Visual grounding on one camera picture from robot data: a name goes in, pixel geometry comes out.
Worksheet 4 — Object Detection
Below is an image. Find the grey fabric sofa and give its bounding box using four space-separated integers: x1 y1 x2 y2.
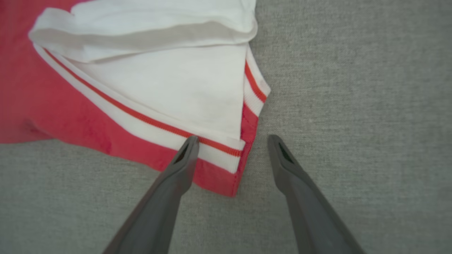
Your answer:
0 0 452 254

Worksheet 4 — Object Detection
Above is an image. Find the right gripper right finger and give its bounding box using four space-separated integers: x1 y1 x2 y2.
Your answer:
267 134 366 254

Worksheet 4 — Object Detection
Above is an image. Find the red and white basketball jersey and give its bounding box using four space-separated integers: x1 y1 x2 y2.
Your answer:
0 0 272 198

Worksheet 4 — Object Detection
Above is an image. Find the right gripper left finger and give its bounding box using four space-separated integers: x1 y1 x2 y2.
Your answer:
102 135 200 254

